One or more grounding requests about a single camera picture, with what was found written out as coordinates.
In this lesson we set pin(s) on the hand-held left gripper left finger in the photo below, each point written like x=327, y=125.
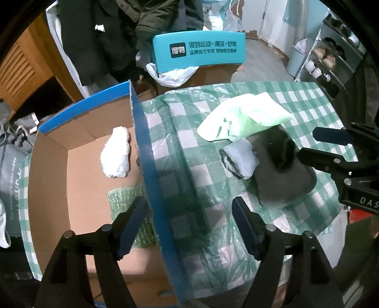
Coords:
x=130, y=234

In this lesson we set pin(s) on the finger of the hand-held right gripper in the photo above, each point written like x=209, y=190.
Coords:
x=319, y=161
x=328, y=135

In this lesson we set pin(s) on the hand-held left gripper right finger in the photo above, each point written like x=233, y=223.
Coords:
x=245, y=228

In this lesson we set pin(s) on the black fuzzy cloth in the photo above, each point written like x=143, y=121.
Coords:
x=282, y=148

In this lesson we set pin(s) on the dark grey cloth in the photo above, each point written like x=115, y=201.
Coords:
x=281, y=185

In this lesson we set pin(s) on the blue-edged cardboard box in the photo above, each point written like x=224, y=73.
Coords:
x=83, y=192

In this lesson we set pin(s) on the light green cloth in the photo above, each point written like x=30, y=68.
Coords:
x=254, y=111

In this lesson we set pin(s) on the red object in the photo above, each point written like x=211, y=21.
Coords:
x=359, y=216

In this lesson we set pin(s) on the green bubble wrap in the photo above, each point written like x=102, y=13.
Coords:
x=121, y=201

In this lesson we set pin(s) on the pair of white shoes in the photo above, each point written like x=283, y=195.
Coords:
x=316, y=71

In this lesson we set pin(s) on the pair of beige shoes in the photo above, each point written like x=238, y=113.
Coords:
x=324, y=56

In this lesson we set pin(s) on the light blue trash bin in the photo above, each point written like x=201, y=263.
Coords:
x=297, y=62

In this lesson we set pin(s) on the white shoe rack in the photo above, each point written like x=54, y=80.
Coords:
x=340, y=56

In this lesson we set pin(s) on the white cloth bundle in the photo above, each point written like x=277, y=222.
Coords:
x=116, y=154

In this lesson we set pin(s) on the green checkered tablecloth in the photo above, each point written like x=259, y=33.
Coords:
x=189, y=165

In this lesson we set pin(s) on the grey tote bag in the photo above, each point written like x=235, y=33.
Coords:
x=11, y=177

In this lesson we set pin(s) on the cardboard box with teal flap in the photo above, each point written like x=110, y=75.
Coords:
x=201, y=47

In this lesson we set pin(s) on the white plastic bag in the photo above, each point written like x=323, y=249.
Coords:
x=171, y=76

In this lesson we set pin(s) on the black hanging coat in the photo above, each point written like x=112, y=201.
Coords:
x=88, y=50

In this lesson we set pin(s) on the wooden cabinet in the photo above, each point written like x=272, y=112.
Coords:
x=23, y=71

